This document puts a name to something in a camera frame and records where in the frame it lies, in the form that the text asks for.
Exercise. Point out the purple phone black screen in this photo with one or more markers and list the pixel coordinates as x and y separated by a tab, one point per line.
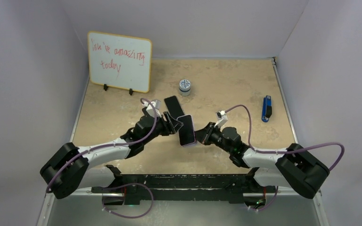
185	131

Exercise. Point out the phone in pink case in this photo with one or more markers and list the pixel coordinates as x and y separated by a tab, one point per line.
174	107

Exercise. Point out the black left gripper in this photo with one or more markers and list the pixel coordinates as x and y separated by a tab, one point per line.
169	128

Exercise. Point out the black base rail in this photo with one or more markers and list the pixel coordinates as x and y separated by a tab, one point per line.
231	188

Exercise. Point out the orange framed whiteboard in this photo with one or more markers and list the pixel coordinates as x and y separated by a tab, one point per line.
119	61

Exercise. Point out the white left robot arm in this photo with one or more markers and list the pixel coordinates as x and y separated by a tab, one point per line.
64	171

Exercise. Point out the blue black stapler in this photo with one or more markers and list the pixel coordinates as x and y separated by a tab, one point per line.
266	108

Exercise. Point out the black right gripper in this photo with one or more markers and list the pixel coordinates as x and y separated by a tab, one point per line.
203	135

